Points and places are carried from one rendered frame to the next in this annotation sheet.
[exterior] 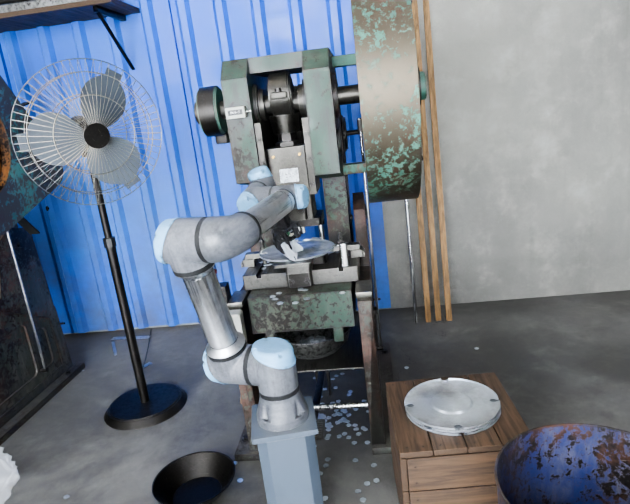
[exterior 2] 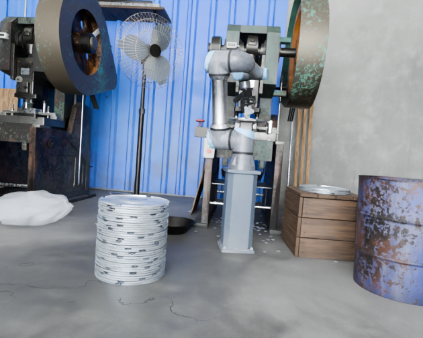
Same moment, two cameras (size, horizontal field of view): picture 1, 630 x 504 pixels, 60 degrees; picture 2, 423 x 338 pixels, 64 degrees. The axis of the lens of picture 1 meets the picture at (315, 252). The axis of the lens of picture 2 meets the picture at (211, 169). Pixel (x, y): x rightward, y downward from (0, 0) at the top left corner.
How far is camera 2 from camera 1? 0.98 m
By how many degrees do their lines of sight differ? 12
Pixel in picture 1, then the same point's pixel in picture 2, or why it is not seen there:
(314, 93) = (270, 43)
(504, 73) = (350, 86)
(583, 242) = not seen: hidden behind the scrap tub
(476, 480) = (337, 216)
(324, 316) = (256, 153)
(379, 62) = (311, 22)
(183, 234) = (222, 53)
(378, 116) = (306, 46)
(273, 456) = (236, 182)
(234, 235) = (246, 57)
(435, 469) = (317, 206)
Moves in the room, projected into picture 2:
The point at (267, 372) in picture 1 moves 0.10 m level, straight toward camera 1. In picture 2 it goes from (242, 137) to (246, 137)
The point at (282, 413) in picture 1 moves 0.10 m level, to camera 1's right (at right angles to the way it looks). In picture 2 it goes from (244, 161) to (262, 162)
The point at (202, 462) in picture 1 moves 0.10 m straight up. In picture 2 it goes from (174, 221) to (176, 206)
